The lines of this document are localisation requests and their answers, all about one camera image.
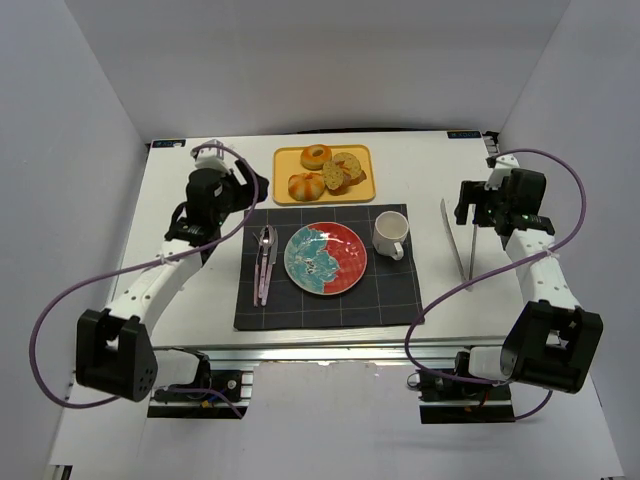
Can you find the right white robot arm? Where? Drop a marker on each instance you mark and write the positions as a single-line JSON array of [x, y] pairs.
[[554, 340]]

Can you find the pink handled fork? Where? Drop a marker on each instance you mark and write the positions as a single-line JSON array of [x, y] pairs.
[[260, 238]]

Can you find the aluminium table frame rail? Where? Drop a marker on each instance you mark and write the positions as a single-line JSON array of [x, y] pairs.
[[341, 350]]

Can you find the red and teal plate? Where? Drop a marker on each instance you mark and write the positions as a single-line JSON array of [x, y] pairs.
[[325, 258]]

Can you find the pink handled spoon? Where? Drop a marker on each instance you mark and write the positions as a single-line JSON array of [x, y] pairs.
[[264, 262]]

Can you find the metal serving tongs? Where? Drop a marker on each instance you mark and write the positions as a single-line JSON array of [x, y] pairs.
[[465, 269]]

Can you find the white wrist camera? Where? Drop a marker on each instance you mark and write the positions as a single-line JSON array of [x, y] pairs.
[[210, 155], [501, 167]]

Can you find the white ceramic mug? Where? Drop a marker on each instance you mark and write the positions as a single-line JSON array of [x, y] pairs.
[[390, 231]]

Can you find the right blue corner label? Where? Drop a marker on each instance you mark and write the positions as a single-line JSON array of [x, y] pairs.
[[464, 134]]

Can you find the pink handled knife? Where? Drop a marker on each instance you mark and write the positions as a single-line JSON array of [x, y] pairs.
[[272, 257]]

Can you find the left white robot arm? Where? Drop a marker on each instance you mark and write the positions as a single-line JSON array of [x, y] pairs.
[[114, 353]]

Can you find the yellow plastic tray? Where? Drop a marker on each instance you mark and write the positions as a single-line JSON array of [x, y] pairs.
[[286, 162]]

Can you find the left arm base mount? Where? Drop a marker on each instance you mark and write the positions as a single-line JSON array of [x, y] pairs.
[[215, 393]]

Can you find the speckled bread slice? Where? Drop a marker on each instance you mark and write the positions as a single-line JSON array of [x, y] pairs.
[[351, 166], [333, 175]]

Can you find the striped round bun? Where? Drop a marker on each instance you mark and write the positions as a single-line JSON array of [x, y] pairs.
[[306, 187]]

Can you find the ring donut bread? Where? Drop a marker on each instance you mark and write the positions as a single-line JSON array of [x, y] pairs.
[[315, 156]]

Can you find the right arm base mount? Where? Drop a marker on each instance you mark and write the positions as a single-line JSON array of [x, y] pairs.
[[443, 401]]

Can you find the left blue corner label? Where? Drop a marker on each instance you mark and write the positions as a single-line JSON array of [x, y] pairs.
[[168, 143]]

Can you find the dark checked placemat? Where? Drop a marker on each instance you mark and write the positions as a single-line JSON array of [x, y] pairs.
[[386, 294]]

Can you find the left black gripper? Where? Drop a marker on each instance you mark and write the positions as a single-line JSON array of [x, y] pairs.
[[248, 181]]

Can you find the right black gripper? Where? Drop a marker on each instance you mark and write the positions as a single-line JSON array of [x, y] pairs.
[[470, 198]]

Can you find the speckled bread slice front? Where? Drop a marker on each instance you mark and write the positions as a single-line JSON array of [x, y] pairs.
[[333, 175]]

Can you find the blue corner label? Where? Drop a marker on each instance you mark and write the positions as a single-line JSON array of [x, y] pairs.
[[464, 134], [168, 143]]

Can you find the speckled bread slice back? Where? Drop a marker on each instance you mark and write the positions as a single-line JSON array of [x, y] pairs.
[[351, 166]]

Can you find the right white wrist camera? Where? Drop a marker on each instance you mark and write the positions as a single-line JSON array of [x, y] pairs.
[[501, 167]]

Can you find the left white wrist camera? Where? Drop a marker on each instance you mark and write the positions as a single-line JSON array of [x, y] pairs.
[[210, 155]]

